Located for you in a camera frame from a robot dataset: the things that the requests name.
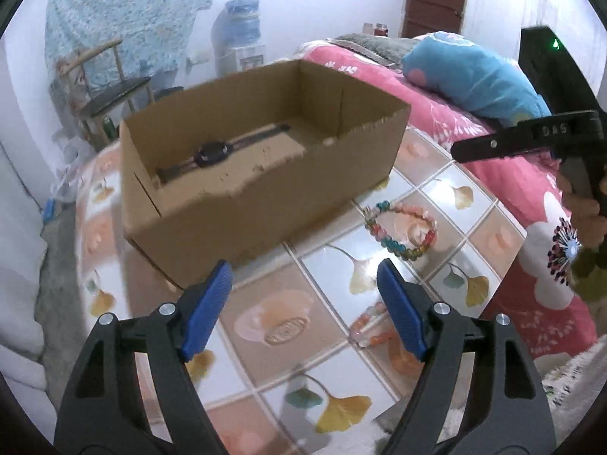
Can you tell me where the person's right hand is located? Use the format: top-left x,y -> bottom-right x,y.
557,171 -> 607,249

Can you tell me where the blue pillow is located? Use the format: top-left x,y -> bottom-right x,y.
401,31 -> 550,127

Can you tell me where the pink floral bedsheet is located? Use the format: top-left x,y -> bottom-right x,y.
296,41 -> 598,361

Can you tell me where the green fuzzy sleeve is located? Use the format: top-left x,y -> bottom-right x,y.
569,248 -> 606,303

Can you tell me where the brown cardboard box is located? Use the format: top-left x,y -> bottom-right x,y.
120,60 -> 410,288

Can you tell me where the grey white curtain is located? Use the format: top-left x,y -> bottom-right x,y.
0,154 -> 57,442

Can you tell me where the black wrist watch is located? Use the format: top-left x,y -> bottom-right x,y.
156,123 -> 290,184

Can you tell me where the wooden chair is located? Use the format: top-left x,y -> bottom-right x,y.
57,38 -> 155,151

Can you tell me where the white water dispenser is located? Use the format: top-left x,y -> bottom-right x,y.
215,43 -> 266,77

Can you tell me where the blue water bottle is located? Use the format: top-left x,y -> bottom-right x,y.
220,0 -> 261,47

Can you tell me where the teal patterned cloth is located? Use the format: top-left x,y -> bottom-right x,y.
44,0 -> 212,105

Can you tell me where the pink orange bead bracelet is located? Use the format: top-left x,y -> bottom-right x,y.
349,300 -> 397,350

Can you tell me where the multicolour bead bracelet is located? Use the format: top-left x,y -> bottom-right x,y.
362,199 -> 439,262

